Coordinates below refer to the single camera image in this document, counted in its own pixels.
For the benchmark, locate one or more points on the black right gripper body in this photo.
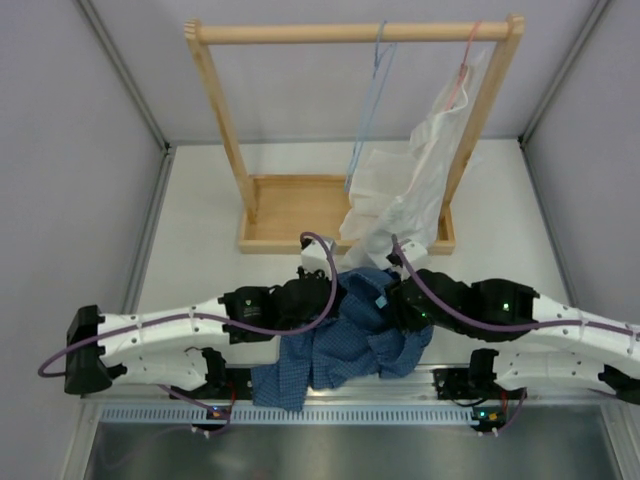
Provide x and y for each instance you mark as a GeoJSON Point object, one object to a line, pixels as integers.
{"type": "Point", "coordinates": [411, 318]}

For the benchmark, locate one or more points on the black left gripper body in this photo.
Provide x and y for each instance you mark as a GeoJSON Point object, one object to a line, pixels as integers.
{"type": "Point", "coordinates": [300, 322]}

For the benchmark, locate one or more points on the blue checked shirt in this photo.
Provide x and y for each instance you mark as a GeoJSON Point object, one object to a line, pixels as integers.
{"type": "Point", "coordinates": [360, 340]}

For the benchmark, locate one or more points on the blue wire hanger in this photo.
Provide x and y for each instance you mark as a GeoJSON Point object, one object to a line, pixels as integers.
{"type": "Point", "coordinates": [383, 60]}

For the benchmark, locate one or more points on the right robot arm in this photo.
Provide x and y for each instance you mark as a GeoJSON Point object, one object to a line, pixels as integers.
{"type": "Point", "coordinates": [531, 340]}

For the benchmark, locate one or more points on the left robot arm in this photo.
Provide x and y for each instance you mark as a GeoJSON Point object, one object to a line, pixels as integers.
{"type": "Point", "coordinates": [107, 350]}

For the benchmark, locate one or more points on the white shirt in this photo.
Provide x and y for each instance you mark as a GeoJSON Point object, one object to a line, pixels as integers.
{"type": "Point", "coordinates": [402, 193]}

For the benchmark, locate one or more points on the wooden clothes rack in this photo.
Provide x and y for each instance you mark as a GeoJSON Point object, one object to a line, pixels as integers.
{"type": "Point", "coordinates": [277, 208]}

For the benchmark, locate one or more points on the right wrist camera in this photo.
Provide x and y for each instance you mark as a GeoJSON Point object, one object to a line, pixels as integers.
{"type": "Point", "coordinates": [408, 252]}

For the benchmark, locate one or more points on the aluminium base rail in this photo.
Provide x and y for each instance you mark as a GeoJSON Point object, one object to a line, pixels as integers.
{"type": "Point", "coordinates": [426, 382]}

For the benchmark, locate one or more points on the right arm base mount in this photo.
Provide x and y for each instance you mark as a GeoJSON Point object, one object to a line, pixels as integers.
{"type": "Point", "coordinates": [474, 383]}

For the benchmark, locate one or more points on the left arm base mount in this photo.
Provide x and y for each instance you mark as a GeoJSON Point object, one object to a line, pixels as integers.
{"type": "Point", "coordinates": [222, 384]}

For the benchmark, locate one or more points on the grey slotted cable duct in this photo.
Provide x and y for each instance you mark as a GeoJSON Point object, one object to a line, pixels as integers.
{"type": "Point", "coordinates": [312, 415]}

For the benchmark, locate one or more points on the pink wire hanger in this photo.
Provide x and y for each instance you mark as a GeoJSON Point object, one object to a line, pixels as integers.
{"type": "Point", "coordinates": [463, 66]}

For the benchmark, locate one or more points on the aluminium frame post right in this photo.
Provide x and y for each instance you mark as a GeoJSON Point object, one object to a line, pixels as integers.
{"type": "Point", "coordinates": [596, 13]}

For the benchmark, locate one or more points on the aluminium frame post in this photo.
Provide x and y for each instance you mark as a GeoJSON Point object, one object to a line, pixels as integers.
{"type": "Point", "coordinates": [100, 32]}
{"type": "Point", "coordinates": [596, 13]}

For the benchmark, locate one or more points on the aluminium frame post left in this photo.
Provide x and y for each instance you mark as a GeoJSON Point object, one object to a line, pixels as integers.
{"type": "Point", "coordinates": [100, 32]}

